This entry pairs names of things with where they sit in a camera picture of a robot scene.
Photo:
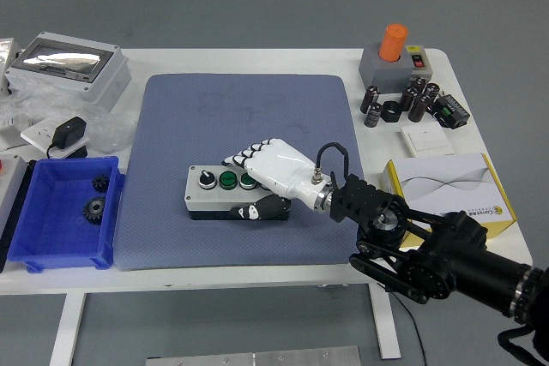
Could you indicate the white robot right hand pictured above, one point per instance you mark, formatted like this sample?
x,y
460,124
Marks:
x,y
279,164

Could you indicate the grey push-button control box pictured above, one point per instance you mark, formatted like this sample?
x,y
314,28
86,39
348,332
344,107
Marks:
x,y
201,201

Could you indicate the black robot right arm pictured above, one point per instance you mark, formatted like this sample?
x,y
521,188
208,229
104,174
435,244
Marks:
x,y
450,250

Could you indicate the grey box with red button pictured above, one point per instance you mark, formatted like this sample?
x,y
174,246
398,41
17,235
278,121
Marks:
x,y
10,186

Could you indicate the blue-grey table mat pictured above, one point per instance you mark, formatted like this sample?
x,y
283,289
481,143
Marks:
x,y
193,117

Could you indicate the black cylindrical capacitor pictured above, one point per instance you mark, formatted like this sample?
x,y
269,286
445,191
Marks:
x,y
369,100
419,108
407,99
373,115
432,91
418,83

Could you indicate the grey block holder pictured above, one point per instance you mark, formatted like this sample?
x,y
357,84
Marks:
x,y
386,74

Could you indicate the orange cylinder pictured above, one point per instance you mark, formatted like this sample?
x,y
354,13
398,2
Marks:
x,y
393,42

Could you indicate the white and yellow cardboard box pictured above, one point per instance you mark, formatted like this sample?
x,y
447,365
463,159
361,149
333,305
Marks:
x,y
450,169

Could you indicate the small black bevel gear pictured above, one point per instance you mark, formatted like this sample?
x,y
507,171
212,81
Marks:
x,y
100,183

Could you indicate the black module with green terminal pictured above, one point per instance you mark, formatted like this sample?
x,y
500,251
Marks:
x,y
452,111

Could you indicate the large black bevel gear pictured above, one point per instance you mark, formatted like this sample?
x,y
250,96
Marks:
x,y
94,210

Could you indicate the grey metal plate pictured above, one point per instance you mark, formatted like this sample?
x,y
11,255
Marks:
x,y
257,357

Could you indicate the white table leg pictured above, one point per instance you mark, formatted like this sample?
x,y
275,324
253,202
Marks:
x,y
386,327
64,331

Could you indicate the black power adapter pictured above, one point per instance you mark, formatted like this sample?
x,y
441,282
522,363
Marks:
x,y
68,131

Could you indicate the blue plastic bin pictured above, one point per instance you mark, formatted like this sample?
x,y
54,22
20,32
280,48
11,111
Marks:
x,y
51,233

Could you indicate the clear plastic bag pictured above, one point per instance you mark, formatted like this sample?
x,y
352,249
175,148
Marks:
x,y
25,104

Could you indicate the white wall switch plate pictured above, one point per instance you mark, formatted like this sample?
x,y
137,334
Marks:
x,y
429,139

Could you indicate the white switch box yellow label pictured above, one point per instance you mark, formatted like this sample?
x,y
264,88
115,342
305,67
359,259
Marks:
x,y
422,71

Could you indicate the grey enclosure with clear window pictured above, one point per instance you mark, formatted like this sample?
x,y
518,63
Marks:
x,y
107,83

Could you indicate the white wall socket plate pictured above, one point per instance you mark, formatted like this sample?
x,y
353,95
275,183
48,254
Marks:
x,y
36,132

